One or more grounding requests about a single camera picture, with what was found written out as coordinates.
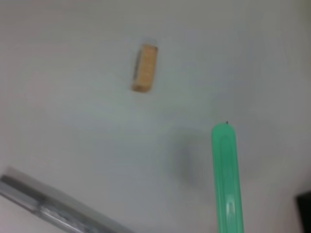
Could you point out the green pen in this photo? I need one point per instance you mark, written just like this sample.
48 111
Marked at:
227 170

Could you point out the small tan eraser block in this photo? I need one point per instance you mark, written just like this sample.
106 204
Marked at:
145 69

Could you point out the grey pen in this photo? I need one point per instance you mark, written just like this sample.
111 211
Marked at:
48 211

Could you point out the black mesh pen holder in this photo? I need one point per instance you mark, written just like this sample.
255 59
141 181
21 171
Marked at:
305 213

